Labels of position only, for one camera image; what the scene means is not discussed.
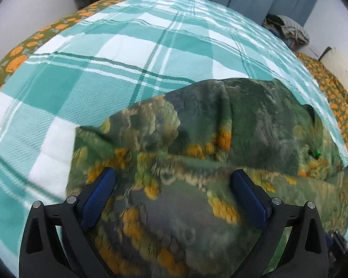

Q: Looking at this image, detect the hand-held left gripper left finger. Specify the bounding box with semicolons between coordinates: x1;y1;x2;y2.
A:
19;167;117;278

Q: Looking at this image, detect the orange floral bed sheet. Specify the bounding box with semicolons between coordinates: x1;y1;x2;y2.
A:
0;0;129;105

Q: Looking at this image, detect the teal checked blanket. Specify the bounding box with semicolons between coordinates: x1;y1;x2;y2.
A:
0;0;348;278

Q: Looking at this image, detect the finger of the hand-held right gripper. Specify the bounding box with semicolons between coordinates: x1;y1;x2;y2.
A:
325;232;348;256

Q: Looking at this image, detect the green printed coat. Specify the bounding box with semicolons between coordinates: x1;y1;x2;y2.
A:
65;78;348;278

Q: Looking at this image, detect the pile of clothes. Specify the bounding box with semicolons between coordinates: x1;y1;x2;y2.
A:
262;14;311;50

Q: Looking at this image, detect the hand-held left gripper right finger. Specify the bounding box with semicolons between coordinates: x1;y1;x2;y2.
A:
230;169;329;278

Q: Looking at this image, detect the orange floral quilt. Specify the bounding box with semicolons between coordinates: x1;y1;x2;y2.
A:
294;51;348;193

